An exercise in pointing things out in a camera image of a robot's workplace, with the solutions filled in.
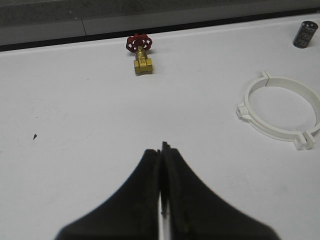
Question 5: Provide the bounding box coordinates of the grey stone counter ledge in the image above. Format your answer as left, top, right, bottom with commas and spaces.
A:
0, 0, 320, 45

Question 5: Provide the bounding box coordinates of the brass valve red handwheel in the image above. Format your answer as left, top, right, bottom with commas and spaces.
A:
125, 33, 153, 75

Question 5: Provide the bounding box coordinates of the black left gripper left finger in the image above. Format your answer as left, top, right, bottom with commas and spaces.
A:
56, 149, 161, 240

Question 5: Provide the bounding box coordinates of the black cylindrical capacitor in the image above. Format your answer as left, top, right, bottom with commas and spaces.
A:
292, 20, 319, 49

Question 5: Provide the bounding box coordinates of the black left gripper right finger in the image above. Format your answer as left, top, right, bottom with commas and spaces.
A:
161, 142, 279, 240

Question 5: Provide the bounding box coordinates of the white half pipe clamp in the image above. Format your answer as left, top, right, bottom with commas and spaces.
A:
266, 76, 320, 150

